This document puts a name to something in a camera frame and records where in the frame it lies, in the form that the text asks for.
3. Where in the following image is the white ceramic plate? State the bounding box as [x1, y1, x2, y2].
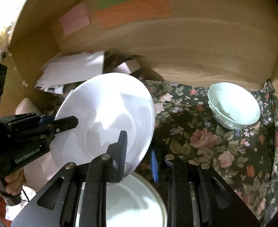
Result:
[50, 73, 155, 177]

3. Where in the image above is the mint green ceramic bowl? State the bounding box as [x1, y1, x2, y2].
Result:
[207, 82, 261, 130]

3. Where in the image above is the person's left hand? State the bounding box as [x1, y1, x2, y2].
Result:
[5, 168, 24, 196]

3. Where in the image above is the white plate below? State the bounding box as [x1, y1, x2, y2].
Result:
[75, 171, 168, 227]

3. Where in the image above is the white paper stack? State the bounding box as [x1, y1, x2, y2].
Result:
[35, 51, 105, 94]

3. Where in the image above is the small white box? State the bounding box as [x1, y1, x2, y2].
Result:
[112, 59, 141, 75]

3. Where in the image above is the dark floral tablecloth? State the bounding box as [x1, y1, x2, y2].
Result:
[143, 80, 278, 226]

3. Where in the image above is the pink sticky note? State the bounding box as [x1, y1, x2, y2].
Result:
[59, 3, 91, 36]

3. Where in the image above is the orange sticky note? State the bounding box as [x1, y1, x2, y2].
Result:
[95, 0, 172, 29]

